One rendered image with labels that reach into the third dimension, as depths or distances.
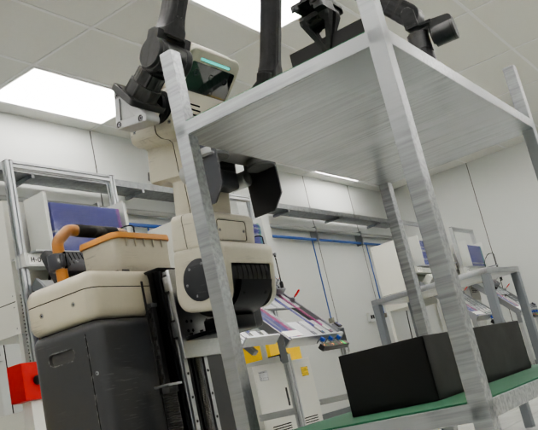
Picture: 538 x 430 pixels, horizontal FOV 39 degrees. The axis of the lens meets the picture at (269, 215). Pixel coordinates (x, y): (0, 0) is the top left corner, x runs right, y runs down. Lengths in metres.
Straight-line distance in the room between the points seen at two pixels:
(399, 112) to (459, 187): 10.18
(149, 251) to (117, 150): 5.01
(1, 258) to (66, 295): 2.32
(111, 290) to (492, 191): 9.57
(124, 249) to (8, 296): 2.18
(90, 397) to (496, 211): 9.62
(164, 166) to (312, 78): 0.77
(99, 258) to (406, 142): 1.12
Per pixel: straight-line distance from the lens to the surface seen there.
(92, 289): 1.90
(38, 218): 4.21
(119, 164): 7.07
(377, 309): 4.30
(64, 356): 1.98
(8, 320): 4.20
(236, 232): 1.96
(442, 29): 2.04
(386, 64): 1.25
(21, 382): 3.43
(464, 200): 11.34
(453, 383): 1.43
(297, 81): 1.32
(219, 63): 2.06
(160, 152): 2.02
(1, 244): 4.27
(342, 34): 1.51
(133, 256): 2.10
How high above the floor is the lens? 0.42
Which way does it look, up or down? 13 degrees up
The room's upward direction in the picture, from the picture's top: 13 degrees counter-clockwise
